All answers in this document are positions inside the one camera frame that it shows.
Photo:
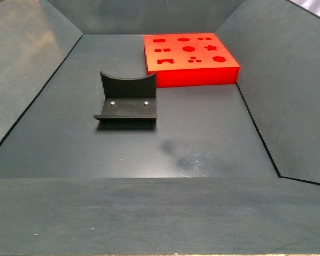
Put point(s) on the black curved holder bracket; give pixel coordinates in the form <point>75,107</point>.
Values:
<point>129,98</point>

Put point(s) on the red shape-sorting board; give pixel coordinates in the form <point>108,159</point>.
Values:
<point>190,60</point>

